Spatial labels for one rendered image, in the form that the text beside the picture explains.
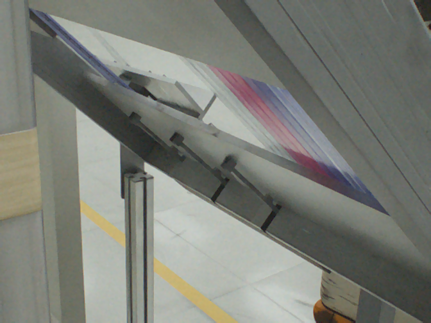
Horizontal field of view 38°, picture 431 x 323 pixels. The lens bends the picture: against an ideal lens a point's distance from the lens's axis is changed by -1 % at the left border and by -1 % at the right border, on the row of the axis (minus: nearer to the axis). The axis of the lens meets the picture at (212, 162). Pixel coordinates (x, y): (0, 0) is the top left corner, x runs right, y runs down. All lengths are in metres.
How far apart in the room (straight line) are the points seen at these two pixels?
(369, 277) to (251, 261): 1.40
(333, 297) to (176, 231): 0.81
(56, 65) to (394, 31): 0.71
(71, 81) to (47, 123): 0.24
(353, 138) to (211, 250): 1.92
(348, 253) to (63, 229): 0.67
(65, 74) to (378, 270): 0.52
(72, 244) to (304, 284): 0.95
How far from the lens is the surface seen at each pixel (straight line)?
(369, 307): 1.35
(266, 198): 0.82
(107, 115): 0.99
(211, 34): 0.40
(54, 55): 0.93
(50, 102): 1.16
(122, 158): 1.11
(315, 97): 0.25
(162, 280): 2.01
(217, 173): 0.90
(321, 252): 0.78
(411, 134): 0.30
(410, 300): 0.71
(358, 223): 0.64
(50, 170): 1.21
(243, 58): 0.40
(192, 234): 2.28
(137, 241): 1.14
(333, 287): 1.67
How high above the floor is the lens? 1.07
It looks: 21 degrees down
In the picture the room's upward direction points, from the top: 2 degrees clockwise
